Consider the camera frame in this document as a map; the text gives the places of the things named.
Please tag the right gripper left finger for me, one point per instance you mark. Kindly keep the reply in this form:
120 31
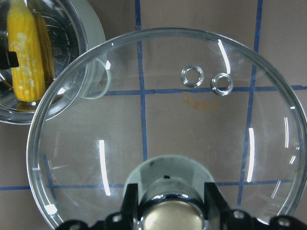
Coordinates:
122 220

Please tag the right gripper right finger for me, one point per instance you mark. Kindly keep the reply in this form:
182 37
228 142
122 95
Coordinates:
221 216

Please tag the glass pot lid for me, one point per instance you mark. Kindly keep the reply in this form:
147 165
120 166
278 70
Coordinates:
174 109

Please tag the yellow corn cob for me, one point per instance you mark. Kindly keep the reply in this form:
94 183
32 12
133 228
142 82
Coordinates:
28 37

